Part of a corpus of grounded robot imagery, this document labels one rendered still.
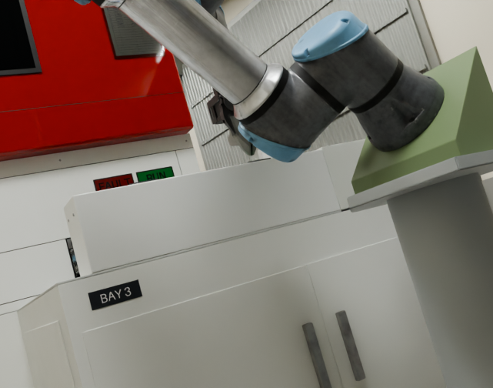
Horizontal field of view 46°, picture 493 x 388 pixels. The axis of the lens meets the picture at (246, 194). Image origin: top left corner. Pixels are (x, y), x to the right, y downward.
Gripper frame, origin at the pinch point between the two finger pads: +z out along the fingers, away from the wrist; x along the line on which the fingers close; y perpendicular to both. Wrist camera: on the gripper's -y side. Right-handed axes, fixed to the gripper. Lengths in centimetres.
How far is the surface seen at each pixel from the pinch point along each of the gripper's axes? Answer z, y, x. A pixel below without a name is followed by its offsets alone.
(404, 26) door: -117, 190, -274
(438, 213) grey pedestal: 24.4, -37.2, -7.4
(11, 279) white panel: 10, 58, 46
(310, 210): 16.2, -4.1, -7.1
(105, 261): 16.2, -4.2, 37.3
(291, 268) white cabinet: 26.6, -4.1, 1.4
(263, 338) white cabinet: 37.6, -4.4, 12.1
